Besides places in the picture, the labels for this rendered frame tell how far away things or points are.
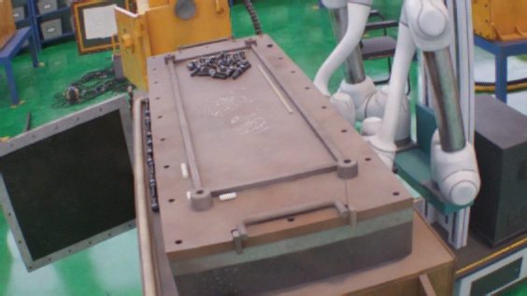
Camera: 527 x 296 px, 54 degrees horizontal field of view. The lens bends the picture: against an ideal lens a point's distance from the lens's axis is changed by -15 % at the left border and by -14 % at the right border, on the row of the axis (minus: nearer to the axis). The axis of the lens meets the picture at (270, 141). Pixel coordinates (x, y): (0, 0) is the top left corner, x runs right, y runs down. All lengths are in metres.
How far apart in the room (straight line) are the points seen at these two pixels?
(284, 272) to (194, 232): 0.17
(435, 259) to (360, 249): 0.16
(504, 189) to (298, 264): 1.61
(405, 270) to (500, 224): 1.58
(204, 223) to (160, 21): 2.95
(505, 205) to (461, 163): 0.65
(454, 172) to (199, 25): 2.40
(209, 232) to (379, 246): 0.31
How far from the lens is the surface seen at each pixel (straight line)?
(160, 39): 3.97
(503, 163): 2.49
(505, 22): 4.88
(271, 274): 1.08
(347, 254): 1.10
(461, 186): 2.02
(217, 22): 3.99
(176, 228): 1.08
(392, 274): 1.11
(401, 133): 2.64
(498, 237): 2.71
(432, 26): 1.80
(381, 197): 1.09
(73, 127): 2.23
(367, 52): 5.00
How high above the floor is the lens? 1.92
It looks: 25 degrees down
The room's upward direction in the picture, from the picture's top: 7 degrees counter-clockwise
